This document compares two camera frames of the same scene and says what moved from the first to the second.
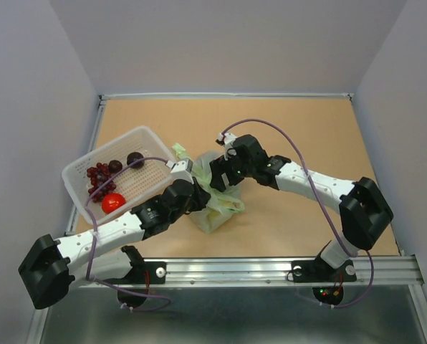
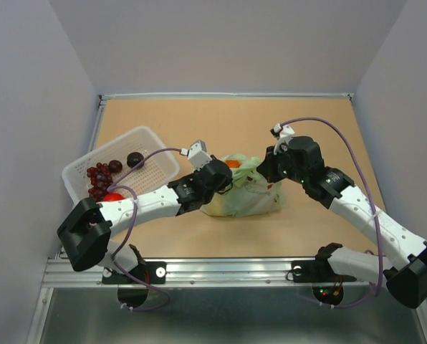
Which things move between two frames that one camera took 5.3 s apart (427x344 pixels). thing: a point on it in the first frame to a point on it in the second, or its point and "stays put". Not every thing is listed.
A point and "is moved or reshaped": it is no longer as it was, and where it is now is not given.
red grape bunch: (99, 175) stays put
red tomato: (111, 202) stays put
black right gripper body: (235, 169) to (280, 166)
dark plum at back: (134, 156) stays put
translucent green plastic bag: (222, 204) is moved or reshaped
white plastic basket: (106, 183) stays put
